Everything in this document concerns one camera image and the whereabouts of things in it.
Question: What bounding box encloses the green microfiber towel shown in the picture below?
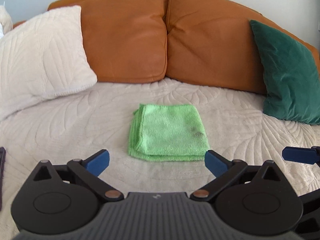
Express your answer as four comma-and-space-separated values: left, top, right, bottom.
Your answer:
128, 104, 209, 162

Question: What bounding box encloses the right orange back cushion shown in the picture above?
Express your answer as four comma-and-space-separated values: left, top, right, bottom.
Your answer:
165, 0, 320, 95

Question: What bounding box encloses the left orange back cushion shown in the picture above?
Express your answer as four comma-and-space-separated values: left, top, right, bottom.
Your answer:
47, 0, 168, 84

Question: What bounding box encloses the orange leather sofa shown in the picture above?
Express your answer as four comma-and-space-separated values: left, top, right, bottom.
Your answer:
1, 0, 319, 100

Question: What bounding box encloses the white quilted pillow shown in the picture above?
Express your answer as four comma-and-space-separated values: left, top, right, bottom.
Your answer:
1, 5, 97, 120

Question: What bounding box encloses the orange cushion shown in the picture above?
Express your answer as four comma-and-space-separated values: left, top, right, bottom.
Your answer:
47, 0, 168, 84
165, 0, 320, 95

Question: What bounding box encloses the pile of light clothes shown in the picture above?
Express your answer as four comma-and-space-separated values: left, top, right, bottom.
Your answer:
0, 5, 13, 38

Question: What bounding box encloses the dark smartphone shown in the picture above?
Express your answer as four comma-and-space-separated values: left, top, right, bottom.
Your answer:
0, 147, 6, 210

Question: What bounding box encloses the dark green velvet pillow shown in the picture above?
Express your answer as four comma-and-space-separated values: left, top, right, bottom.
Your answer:
249, 20, 319, 125

